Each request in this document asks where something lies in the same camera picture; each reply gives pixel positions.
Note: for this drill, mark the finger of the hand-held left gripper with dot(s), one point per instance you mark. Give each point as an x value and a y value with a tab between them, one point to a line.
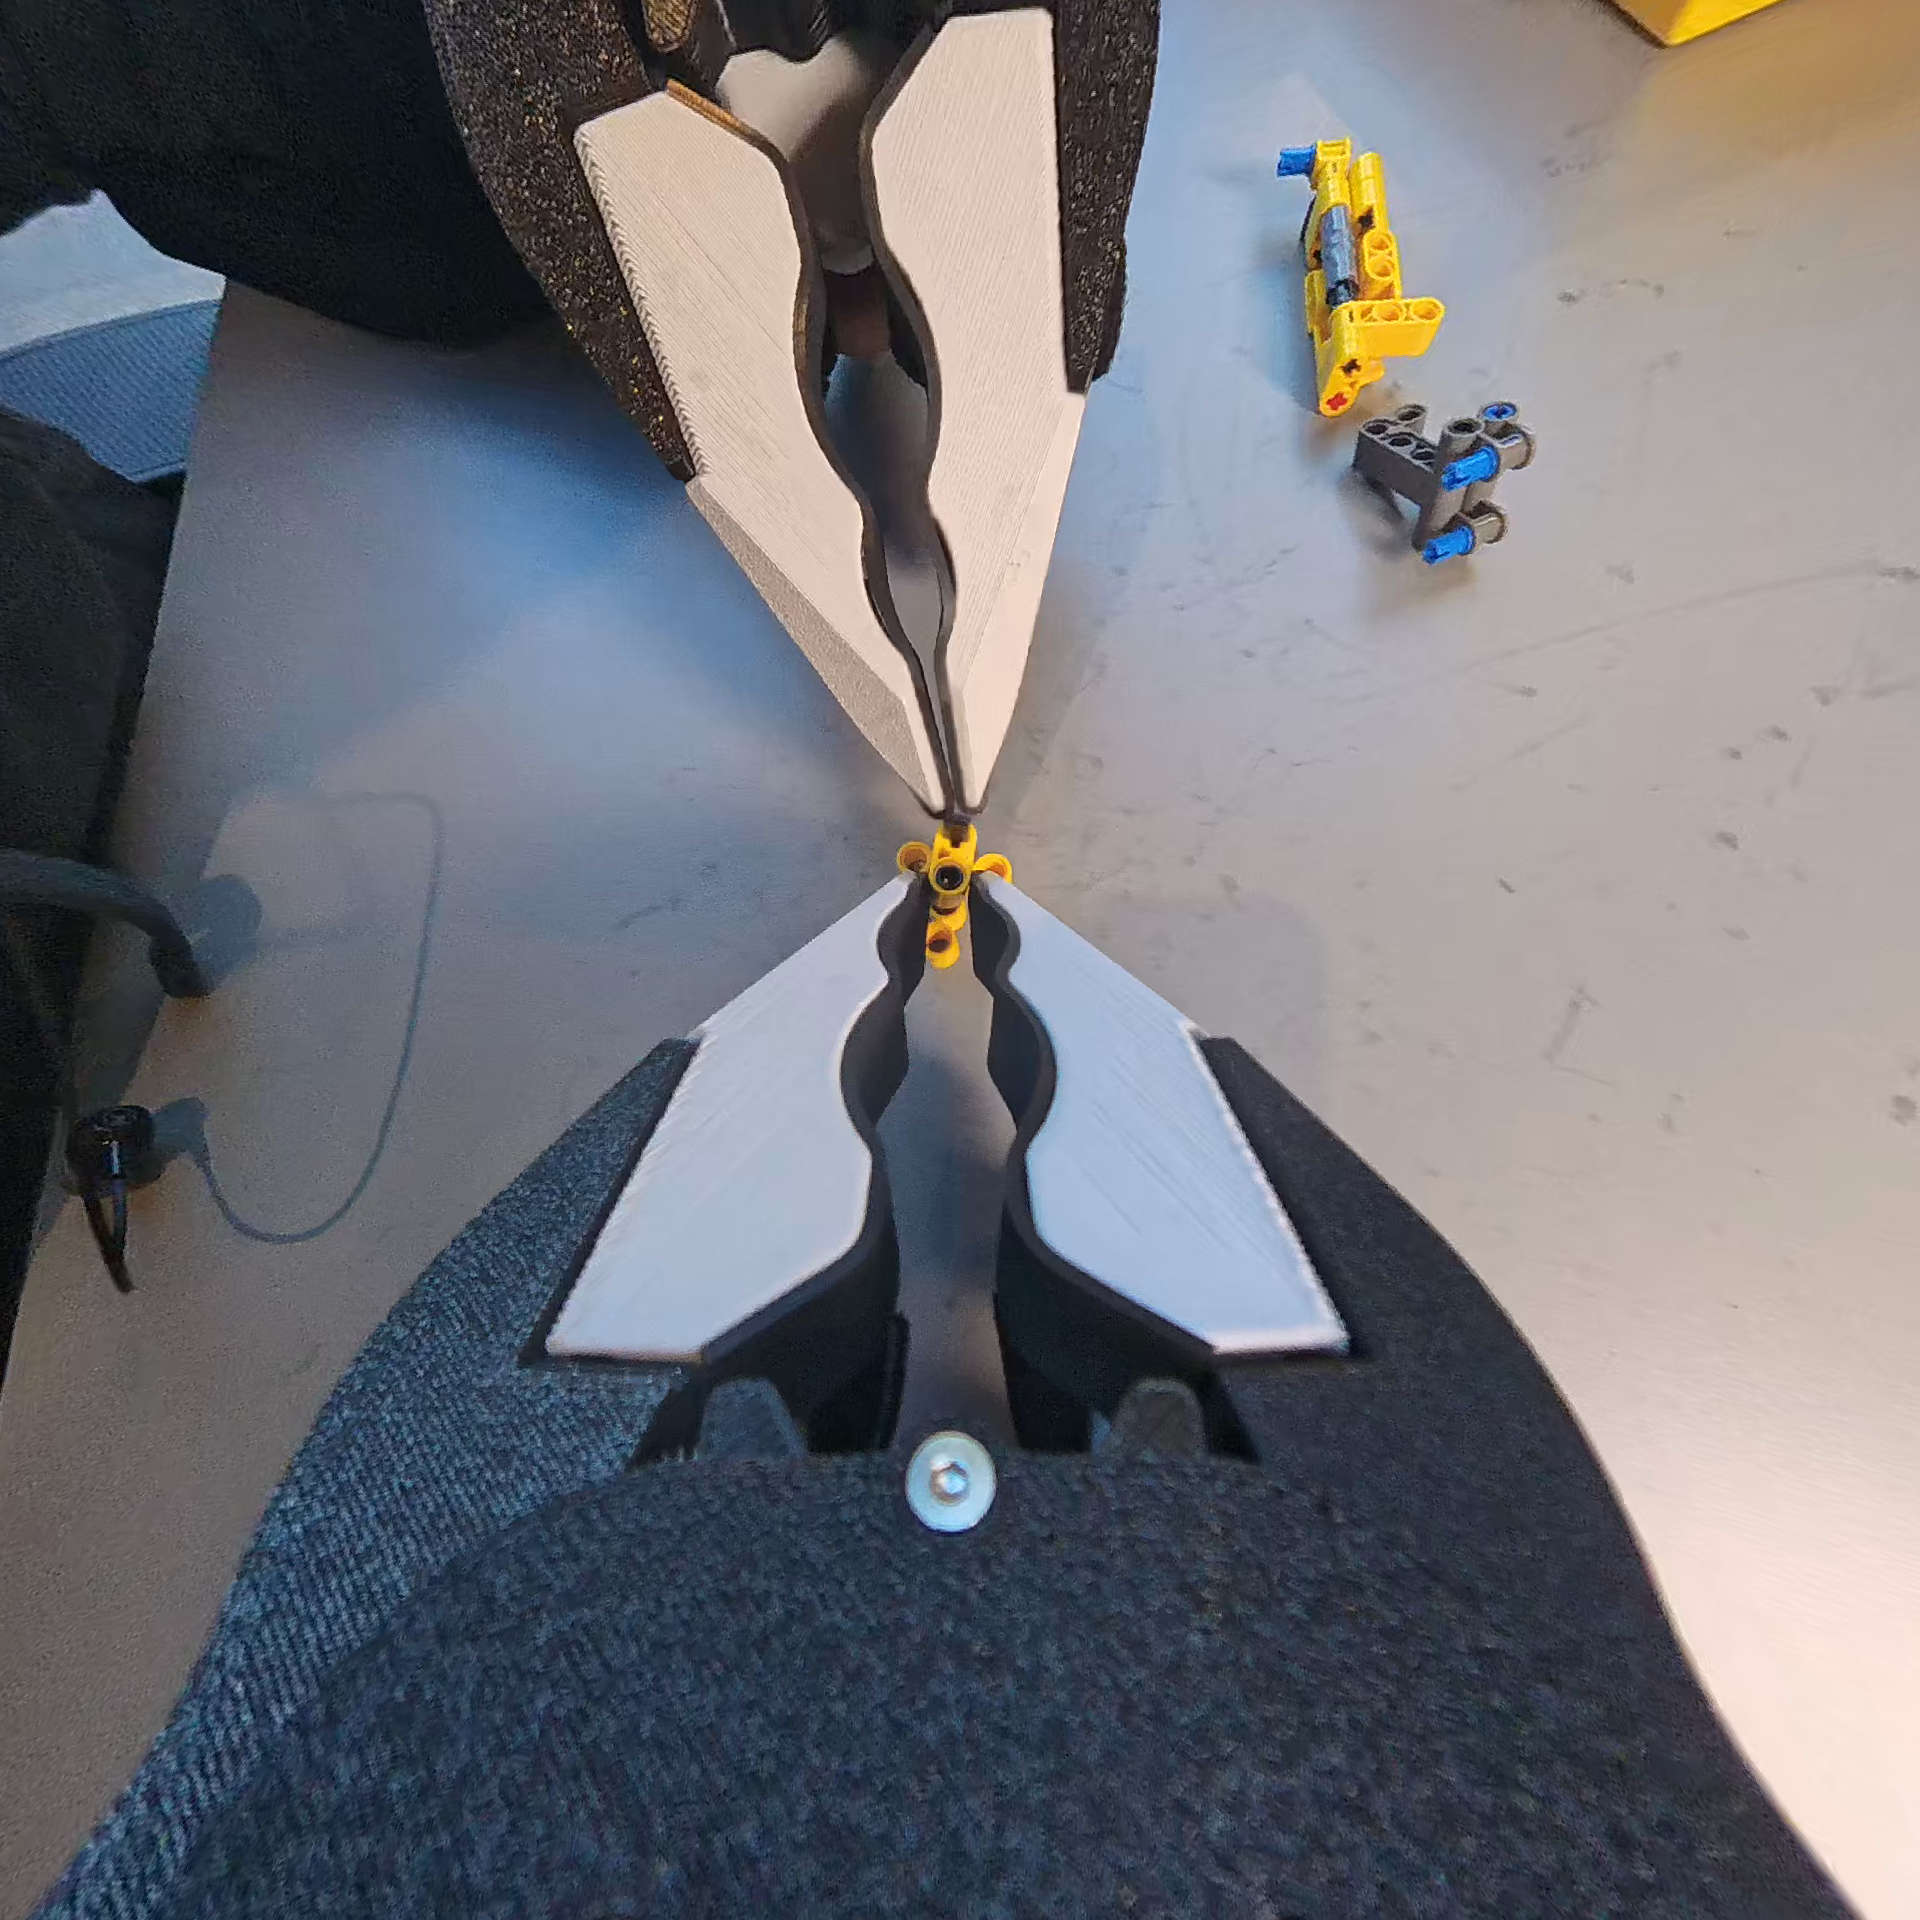
998	301
721	330

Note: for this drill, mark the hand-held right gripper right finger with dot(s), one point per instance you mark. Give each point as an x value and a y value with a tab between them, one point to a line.
1154	1184

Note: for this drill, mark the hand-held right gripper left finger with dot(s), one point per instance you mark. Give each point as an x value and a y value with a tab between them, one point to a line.
751	1200

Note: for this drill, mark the yellow beam assembly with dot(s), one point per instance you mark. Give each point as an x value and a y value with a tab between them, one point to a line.
1358	315

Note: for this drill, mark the small yellow two-hole beam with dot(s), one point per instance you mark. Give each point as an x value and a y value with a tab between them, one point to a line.
956	873

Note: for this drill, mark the grey angled beam assembly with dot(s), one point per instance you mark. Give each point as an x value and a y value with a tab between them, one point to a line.
1395	450

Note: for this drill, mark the small grey connector blue pins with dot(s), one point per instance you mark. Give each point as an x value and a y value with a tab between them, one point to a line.
1478	459

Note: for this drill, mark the person's left forearm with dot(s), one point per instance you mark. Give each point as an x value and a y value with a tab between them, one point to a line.
224	151

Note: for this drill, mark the grey office chair seat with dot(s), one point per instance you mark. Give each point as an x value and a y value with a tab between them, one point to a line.
104	390

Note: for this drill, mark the person's torso black hoodie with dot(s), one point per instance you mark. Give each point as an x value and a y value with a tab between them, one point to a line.
61	675

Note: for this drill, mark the yellow parts bin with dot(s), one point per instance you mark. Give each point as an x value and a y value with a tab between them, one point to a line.
1695	14

